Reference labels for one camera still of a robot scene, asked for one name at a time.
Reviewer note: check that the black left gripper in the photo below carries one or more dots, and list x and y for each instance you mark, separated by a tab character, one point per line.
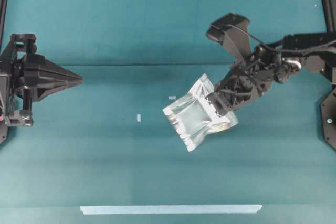
20	61

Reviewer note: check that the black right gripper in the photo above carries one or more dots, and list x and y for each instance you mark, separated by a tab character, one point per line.
246	81

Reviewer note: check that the silver zip bag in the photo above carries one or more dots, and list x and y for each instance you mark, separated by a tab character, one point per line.
193	117

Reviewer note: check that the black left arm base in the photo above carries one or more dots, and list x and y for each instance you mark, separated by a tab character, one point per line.
6	104

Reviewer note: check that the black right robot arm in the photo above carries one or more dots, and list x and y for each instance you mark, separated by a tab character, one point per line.
315	52

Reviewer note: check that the long light blue tape strip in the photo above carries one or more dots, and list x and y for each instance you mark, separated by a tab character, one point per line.
170	209

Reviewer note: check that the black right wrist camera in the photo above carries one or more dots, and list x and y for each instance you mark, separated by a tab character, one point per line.
228	32

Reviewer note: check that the black left frame rail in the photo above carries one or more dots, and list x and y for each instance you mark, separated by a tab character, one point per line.
3	7

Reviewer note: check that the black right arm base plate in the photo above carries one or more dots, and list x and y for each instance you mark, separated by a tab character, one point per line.
327	110

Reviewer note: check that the black aluminium frame rail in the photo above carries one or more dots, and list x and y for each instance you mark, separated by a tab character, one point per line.
329	14

